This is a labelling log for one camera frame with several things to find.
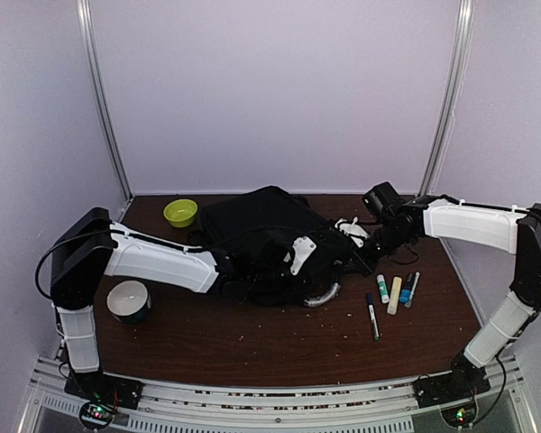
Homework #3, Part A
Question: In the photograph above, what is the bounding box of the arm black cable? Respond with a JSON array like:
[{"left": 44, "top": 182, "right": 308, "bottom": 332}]
[
  {"left": 471, "top": 306, "right": 541, "bottom": 407},
  {"left": 34, "top": 225, "right": 235, "bottom": 301}
]

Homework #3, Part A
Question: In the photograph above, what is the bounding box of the white green glue stick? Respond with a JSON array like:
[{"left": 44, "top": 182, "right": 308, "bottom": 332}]
[{"left": 376, "top": 274, "right": 390, "bottom": 304}]

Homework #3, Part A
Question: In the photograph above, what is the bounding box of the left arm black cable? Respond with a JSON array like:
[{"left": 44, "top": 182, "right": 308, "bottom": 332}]
[{"left": 34, "top": 225, "right": 235, "bottom": 301}]

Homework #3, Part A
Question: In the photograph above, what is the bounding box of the black student backpack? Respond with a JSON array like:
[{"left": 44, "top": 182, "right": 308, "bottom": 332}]
[{"left": 188, "top": 186, "right": 356, "bottom": 306}]

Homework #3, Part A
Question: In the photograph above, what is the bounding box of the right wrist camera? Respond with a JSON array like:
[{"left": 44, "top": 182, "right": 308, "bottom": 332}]
[{"left": 335, "top": 216, "right": 370, "bottom": 248}]

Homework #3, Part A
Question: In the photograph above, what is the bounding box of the aluminium frame post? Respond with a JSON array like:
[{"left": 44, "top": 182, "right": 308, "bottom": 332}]
[
  {"left": 76, "top": 0, "right": 133, "bottom": 201},
  {"left": 417, "top": 0, "right": 475, "bottom": 196}
]

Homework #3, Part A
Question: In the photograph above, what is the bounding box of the black green marker pen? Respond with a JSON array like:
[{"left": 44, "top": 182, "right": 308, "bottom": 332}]
[{"left": 365, "top": 292, "right": 381, "bottom": 342}]

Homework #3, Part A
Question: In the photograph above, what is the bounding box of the green plastic bowl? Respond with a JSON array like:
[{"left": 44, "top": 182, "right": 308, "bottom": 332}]
[{"left": 163, "top": 198, "right": 198, "bottom": 228}]

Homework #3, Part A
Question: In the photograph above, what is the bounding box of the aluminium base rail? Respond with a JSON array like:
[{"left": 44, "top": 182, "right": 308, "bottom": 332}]
[{"left": 14, "top": 357, "right": 539, "bottom": 432}]

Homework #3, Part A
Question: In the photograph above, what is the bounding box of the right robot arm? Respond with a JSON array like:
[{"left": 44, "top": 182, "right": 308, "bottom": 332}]
[{"left": 337, "top": 182, "right": 541, "bottom": 399}]

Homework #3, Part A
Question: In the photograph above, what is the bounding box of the left round circuit board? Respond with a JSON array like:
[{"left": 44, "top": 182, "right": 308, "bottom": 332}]
[{"left": 78, "top": 401, "right": 116, "bottom": 430}]

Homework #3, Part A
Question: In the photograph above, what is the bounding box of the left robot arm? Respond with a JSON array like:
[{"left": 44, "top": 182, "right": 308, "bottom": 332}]
[{"left": 34, "top": 207, "right": 234, "bottom": 401}]

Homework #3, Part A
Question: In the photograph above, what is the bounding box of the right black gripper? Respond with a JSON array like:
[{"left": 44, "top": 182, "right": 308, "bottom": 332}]
[{"left": 339, "top": 222, "right": 412, "bottom": 278}]

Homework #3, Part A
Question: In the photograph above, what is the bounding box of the right round circuit board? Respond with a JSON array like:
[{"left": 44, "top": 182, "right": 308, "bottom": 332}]
[{"left": 440, "top": 400, "right": 479, "bottom": 430}]

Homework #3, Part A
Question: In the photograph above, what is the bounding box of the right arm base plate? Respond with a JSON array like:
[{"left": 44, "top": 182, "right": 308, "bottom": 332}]
[{"left": 412, "top": 373, "right": 491, "bottom": 409}]

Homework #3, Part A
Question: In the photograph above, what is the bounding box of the blue black marker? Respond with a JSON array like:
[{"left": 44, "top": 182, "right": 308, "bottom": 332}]
[{"left": 399, "top": 272, "right": 415, "bottom": 304}]

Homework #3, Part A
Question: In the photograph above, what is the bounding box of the black white pen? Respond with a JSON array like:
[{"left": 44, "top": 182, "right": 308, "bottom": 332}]
[{"left": 405, "top": 272, "right": 420, "bottom": 309}]

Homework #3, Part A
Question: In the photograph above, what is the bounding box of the left aluminium frame post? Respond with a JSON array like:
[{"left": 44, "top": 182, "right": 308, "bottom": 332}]
[{"left": 76, "top": 0, "right": 133, "bottom": 201}]

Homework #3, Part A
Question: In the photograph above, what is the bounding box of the cream yellow highlighter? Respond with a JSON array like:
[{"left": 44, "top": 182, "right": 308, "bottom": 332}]
[{"left": 387, "top": 276, "right": 402, "bottom": 316}]

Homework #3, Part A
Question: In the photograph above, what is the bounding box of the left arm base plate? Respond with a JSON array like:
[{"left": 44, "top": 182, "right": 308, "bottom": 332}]
[{"left": 64, "top": 372, "right": 143, "bottom": 410}]

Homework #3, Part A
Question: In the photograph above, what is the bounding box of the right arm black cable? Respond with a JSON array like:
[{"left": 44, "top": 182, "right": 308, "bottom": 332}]
[{"left": 471, "top": 306, "right": 541, "bottom": 407}]

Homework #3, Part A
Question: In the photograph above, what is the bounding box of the round circuit board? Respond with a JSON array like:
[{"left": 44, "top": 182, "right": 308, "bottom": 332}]
[
  {"left": 440, "top": 400, "right": 479, "bottom": 430},
  {"left": 78, "top": 401, "right": 116, "bottom": 430}
]

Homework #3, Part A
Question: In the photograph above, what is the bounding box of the right aluminium frame post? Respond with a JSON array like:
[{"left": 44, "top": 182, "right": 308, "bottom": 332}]
[{"left": 417, "top": 0, "right": 475, "bottom": 196}]

